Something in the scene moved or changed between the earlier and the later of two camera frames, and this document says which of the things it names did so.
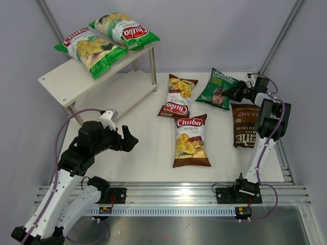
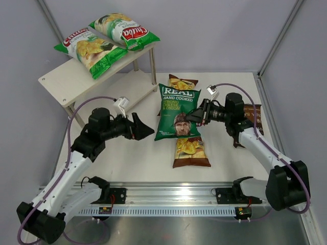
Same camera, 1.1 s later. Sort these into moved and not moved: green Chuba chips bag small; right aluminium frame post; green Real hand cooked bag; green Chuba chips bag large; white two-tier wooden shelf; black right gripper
Moved: black right gripper; green Real hand cooked bag
Not moved: green Chuba chips bag large; green Chuba chips bag small; right aluminium frame post; white two-tier wooden shelf
